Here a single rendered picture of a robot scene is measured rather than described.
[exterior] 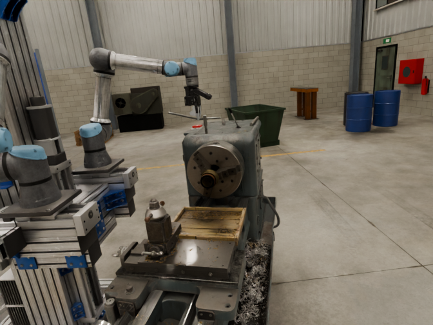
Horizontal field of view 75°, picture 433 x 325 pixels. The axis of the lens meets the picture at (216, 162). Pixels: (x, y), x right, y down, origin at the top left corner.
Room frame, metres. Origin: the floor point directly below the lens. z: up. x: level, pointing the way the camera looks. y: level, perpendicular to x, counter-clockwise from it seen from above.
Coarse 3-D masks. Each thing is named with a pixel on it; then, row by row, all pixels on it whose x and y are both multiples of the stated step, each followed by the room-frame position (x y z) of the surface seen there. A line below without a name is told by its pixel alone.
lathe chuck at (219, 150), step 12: (204, 144) 1.54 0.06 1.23; (216, 144) 1.49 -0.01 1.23; (228, 144) 1.54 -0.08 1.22; (192, 156) 1.51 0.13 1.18; (204, 156) 1.49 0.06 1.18; (216, 156) 1.48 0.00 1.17; (228, 156) 1.46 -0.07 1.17; (240, 156) 1.53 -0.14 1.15; (192, 168) 1.51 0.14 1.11; (192, 180) 1.51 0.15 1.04; (228, 180) 1.46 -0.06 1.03; (240, 180) 1.45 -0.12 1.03; (216, 192) 1.48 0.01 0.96; (228, 192) 1.46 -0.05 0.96
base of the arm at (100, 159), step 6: (84, 150) 1.54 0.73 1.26; (90, 150) 1.52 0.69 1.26; (96, 150) 1.53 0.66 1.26; (102, 150) 1.55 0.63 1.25; (84, 156) 1.55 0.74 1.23; (90, 156) 1.52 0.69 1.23; (96, 156) 1.52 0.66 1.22; (102, 156) 1.54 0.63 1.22; (108, 156) 1.58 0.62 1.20; (84, 162) 1.55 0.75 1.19; (90, 162) 1.51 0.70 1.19; (96, 162) 1.51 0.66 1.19; (102, 162) 1.52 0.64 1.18; (108, 162) 1.55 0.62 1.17
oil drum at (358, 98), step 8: (352, 96) 6.83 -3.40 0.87; (360, 96) 6.71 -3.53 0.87; (368, 96) 6.69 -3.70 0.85; (352, 104) 6.82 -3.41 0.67; (360, 104) 6.71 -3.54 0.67; (368, 104) 6.69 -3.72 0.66; (352, 112) 6.81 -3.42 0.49; (360, 112) 6.70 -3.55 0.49; (368, 112) 6.70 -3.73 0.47; (352, 120) 6.79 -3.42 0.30; (360, 120) 6.69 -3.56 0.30; (368, 120) 6.70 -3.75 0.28; (352, 128) 6.79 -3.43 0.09; (360, 128) 6.70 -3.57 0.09; (368, 128) 6.71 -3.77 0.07
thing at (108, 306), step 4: (108, 300) 0.79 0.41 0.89; (112, 300) 0.79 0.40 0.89; (108, 304) 0.78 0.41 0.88; (112, 304) 0.78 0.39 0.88; (116, 304) 0.79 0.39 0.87; (108, 308) 0.78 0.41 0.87; (112, 308) 0.77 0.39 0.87; (116, 308) 0.79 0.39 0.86; (108, 312) 0.78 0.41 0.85; (112, 312) 0.77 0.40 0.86; (116, 312) 0.79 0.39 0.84; (108, 316) 0.78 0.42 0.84; (112, 316) 0.77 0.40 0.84; (116, 316) 0.78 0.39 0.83; (108, 320) 0.78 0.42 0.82; (112, 320) 0.78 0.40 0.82; (116, 320) 0.78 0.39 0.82; (112, 324) 0.78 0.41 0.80
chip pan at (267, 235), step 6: (270, 210) 2.02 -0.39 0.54; (270, 216) 1.92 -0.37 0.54; (264, 222) 1.83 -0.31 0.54; (270, 222) 1.83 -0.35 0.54; (264, 228) 1.75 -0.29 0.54; (270, 228) 1.75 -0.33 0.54; (264, 234) 1.68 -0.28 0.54; (270, 234) 1.67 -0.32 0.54; (270, 240) 1.60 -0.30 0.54; (270, 264) 1.36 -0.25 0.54
